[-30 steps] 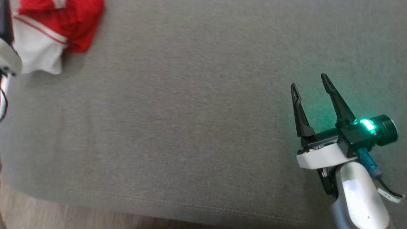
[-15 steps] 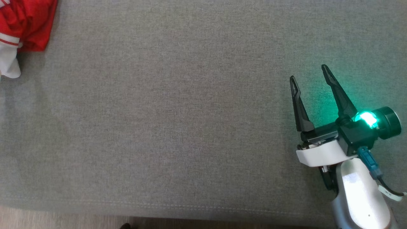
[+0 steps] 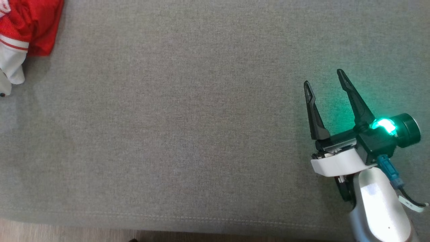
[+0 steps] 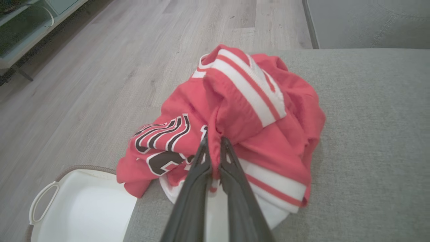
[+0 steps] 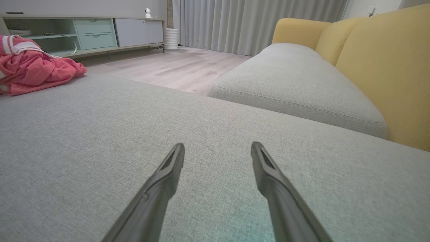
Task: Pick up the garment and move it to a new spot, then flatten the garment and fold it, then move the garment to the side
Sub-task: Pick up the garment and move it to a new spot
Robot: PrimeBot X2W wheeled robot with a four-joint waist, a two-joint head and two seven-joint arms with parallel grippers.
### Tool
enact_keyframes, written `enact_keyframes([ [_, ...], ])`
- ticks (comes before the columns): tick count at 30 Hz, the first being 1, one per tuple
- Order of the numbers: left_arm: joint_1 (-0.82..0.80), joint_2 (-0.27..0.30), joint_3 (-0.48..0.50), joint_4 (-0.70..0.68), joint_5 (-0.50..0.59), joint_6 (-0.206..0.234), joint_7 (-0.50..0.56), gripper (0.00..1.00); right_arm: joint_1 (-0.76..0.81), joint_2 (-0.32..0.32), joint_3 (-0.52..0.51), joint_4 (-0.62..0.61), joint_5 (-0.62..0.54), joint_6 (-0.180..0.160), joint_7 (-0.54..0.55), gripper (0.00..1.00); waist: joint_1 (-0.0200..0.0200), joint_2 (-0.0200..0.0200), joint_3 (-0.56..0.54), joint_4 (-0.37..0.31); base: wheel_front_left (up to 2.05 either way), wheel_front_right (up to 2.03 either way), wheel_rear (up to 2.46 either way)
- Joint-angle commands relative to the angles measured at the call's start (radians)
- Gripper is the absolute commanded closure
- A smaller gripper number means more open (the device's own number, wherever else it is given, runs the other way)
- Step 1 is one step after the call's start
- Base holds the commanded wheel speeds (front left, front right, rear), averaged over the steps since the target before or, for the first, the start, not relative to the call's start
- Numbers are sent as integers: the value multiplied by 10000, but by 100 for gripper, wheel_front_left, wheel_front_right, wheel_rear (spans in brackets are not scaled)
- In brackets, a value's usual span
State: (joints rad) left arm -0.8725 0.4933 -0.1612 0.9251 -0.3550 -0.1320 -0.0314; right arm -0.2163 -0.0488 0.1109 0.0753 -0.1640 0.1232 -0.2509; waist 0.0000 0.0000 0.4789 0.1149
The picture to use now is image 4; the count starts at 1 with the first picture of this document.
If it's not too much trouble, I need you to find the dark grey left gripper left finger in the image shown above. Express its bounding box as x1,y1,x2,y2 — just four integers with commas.
161,135,213,242

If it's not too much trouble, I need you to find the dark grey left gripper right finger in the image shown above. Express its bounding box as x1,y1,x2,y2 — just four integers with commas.
219,137,275,242

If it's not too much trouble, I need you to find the red jersey number 23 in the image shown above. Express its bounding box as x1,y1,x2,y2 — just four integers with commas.
116,44,290,232

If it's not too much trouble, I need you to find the red shorts white band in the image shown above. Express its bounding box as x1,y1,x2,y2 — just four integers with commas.
232,53,326,209

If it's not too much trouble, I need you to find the white laundry basket brown rim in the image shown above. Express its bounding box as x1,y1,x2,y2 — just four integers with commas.
24,165,138,242

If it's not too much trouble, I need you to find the large grey sofa ottoman cushion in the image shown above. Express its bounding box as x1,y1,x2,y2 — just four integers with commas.
123,48,430,242

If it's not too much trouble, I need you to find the grey sofa seat cushion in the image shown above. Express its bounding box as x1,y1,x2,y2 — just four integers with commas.
302,0,430,50

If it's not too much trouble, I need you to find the pale green TV cabinet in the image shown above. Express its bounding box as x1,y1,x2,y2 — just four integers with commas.
0,0,89,83

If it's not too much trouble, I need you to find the white looped cord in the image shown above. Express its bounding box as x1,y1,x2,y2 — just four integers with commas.
42,5,55,28

